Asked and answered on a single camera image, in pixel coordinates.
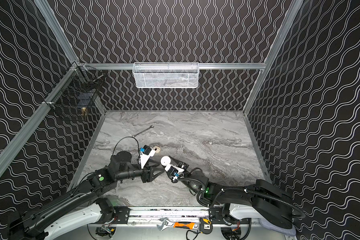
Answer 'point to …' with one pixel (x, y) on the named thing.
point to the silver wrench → (133, 135)
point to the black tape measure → (205, 226)
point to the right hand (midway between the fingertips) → (169, 160)
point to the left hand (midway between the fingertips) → (164, 169)
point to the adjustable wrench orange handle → (166, 222)
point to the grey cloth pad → (290, 232)
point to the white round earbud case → (165, 160)
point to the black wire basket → (75, 95)
